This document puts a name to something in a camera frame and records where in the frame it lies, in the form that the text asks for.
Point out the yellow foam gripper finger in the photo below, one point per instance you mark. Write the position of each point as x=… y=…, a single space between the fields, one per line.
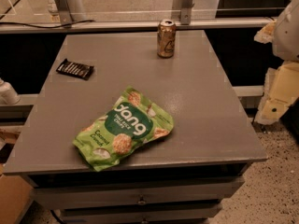
x=280 y=92
x=266 y=34

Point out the green rice chip bag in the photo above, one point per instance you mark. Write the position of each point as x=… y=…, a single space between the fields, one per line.
x=131 y=123

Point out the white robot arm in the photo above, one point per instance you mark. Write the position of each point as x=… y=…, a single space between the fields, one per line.
x=285 y=44

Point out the gold soda can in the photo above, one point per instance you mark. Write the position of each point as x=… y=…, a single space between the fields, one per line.
x=166 y=36

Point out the grey drawer cabinet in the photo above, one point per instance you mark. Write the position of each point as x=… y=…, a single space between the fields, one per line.
x=178 y=179

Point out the black ridged snack bar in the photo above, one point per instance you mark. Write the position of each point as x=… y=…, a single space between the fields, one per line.
x=72 y=69

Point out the white pipe fitting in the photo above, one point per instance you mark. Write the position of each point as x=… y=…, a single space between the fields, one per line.
x=8 y=93

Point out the cardboard box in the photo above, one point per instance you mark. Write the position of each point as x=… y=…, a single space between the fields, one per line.
x=14 y=198

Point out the metal frame bracket left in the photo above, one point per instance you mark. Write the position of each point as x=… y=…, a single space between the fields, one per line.
x=64 y=12

